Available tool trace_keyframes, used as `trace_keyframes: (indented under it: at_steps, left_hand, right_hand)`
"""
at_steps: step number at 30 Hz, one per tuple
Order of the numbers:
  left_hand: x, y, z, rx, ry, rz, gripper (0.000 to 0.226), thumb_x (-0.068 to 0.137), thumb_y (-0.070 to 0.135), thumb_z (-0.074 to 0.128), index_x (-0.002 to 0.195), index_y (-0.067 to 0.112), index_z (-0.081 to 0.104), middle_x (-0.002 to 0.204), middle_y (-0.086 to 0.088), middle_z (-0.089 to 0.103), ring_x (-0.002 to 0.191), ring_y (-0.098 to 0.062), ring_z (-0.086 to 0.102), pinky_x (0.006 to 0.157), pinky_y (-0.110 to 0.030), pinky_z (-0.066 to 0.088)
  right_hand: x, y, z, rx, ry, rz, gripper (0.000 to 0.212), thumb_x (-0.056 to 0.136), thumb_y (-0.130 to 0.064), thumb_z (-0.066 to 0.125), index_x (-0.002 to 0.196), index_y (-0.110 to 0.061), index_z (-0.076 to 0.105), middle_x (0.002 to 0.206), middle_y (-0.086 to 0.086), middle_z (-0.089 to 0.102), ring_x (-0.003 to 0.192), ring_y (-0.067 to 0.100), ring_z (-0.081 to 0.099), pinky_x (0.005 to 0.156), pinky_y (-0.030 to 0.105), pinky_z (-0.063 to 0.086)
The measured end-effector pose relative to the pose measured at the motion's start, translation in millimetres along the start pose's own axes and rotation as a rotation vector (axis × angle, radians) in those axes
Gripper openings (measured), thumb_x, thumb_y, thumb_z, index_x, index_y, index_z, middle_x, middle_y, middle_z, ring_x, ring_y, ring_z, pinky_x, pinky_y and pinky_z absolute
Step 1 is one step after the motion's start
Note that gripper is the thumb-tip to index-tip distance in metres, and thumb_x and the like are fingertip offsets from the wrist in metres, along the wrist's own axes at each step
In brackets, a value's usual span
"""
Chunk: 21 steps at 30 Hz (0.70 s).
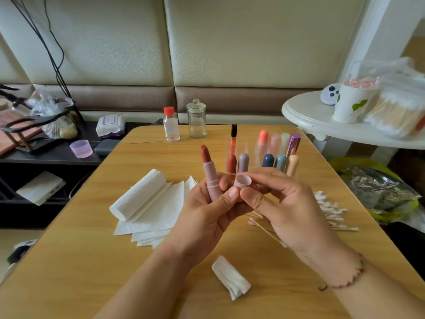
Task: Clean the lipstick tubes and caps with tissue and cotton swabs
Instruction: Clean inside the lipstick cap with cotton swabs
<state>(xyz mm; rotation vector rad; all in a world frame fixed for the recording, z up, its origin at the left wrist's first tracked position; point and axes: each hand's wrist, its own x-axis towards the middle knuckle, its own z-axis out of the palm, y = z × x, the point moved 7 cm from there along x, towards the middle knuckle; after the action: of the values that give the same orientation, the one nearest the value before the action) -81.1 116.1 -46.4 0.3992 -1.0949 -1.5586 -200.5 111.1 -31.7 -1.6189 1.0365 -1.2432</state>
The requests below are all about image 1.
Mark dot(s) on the person's right forearm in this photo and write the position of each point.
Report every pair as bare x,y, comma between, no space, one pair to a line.
378,295

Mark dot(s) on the pink tray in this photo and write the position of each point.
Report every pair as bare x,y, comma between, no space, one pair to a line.
10,139

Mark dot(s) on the black low shelf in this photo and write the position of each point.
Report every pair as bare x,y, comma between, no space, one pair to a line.
56,161

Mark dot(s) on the red lipstick dusty pink tube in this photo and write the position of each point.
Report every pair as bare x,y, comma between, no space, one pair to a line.
212,176

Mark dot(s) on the yellow-green bin with bag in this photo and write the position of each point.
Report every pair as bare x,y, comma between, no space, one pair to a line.
382,189

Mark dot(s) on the clear bottle red cap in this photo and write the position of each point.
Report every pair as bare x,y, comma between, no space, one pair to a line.
172,126

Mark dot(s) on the wet wipes pack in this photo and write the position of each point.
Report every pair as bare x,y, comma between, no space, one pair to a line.
110,126

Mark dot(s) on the pile of cotton swabs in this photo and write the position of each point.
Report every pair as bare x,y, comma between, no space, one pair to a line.
335,212

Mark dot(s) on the white panda figure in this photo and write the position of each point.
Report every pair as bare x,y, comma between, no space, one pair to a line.
330,94

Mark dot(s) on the white tissue sheet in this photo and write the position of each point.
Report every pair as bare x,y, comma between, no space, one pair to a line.
231,277

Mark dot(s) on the stack of white tissues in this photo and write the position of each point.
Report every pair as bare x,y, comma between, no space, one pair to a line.
149,216

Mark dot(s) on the black clip tool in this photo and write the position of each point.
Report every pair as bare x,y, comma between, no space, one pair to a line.
6,95

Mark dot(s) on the person's left hand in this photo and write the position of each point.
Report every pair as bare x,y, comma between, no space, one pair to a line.
199,226

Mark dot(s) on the crumpled clear plastic bag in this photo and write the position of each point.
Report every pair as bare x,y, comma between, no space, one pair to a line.
50,103

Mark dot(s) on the white power bank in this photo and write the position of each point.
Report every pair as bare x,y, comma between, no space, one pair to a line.
40,188

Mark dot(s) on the small purple plastic cup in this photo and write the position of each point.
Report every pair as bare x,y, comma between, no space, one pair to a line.
81,148

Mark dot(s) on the dusty pink lipstick cap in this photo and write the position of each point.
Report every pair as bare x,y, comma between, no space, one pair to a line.
243,180

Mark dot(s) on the person's right hand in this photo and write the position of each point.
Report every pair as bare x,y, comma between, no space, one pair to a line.
299,219

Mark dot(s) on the red lipstick mauve tube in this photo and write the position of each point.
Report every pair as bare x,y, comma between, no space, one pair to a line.
244,162

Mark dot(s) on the person's left forearm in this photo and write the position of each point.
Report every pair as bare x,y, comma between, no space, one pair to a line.
143,295

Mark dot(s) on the white mug green leaf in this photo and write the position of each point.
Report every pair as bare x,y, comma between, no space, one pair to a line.
352,106

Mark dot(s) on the glass jar with lid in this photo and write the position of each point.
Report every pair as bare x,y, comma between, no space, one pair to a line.
196,119

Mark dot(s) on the beige padded backrest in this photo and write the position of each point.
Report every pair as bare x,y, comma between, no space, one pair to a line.
265,40

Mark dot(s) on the clear acrylic lipstick organizer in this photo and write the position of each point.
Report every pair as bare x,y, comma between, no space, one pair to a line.
279,159

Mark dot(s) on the white round side table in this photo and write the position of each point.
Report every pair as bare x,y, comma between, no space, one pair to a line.
309,116

